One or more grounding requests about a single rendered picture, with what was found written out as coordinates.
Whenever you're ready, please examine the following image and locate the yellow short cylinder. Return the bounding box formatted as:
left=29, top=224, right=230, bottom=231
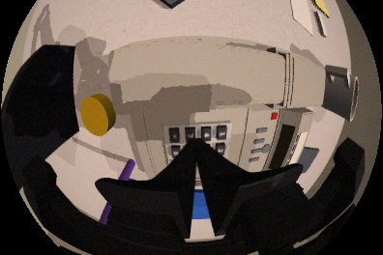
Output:
left=80, top=94, right=116, bottom=136

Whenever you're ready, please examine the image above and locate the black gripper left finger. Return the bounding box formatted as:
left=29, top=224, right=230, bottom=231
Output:
left=95, top=138, right=196, bottom=239

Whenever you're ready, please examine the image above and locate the grey mug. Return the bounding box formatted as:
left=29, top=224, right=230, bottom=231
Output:
left=321, top=65, right=358, bottom=122

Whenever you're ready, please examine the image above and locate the purple cylinder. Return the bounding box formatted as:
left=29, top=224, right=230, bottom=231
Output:
left=99, top=159, right=135, bottom=225

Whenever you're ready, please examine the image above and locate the beige sheet of paper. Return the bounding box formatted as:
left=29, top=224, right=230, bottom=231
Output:
left=290, top=0, right=313, bottom=36

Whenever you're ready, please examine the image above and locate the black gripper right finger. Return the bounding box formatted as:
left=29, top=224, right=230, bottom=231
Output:
left=195, top=138, right=304, bottom=237

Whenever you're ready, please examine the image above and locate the blue flat rectangular slab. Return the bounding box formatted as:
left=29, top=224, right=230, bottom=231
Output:
left=192, top=189, right=210, bottom=219

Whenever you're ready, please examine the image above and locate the beige telephone handset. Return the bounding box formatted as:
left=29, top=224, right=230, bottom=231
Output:
left=108, top=39, right=326, bottom=115

